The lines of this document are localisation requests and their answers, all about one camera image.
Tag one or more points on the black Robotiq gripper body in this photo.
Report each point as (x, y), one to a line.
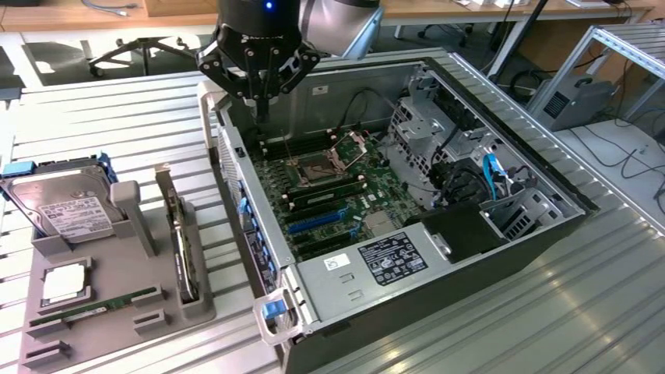
(260, 23)

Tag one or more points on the Nvidia graphics card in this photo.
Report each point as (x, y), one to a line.
(183, 241)

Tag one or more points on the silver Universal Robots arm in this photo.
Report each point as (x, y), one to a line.
(337, 23)

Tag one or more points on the brown cardboard box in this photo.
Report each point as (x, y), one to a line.
(176, 8)

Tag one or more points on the metal socket cover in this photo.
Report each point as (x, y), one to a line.
(355, 136)

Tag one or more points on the thin locking lever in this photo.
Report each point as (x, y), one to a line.
(287, 146)

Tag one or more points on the CPU socket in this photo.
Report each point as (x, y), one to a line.
(315, 169)

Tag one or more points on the wooden desk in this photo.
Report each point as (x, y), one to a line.
(52, 19)
(572, 9)

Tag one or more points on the silver drive cage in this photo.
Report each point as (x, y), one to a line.
(457, 140)

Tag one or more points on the green motherboard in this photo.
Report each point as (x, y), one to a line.
(379, 187)

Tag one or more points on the labelled RAM stick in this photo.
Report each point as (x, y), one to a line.
(317, 199)

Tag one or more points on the blue card retention clip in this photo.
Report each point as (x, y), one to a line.
(241, 206)

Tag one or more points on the black slanted pole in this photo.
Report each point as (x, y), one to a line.
(520, 37)

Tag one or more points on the blue expansion slot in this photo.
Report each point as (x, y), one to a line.
(317, 223)

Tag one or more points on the hard disk with blue carrier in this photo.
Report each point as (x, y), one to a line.
(63, 202)

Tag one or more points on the black expansion slot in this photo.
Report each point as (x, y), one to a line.
(324, 239)

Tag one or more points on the grey computer tower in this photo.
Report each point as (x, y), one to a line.
(576, 105)

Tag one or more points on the black plastic shroud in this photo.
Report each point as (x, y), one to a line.
(457, 233)

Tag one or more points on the silver disk bay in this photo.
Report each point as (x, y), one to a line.
(520, 220)

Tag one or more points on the grey power supply unit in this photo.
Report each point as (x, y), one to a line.
(332, 288)

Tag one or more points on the grey parts rack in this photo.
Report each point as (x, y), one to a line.
(104, 280)

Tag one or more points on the silver CPU chip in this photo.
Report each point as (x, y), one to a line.
(63, 282)

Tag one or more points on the blue case latch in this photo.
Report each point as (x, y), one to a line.
(271, 310)

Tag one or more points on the green RAM stick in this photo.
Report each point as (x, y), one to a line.
(104, 305)

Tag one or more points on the open black PC case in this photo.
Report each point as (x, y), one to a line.
(416, 323)

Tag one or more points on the aluminium profile frame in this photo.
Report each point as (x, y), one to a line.
(624, 43)

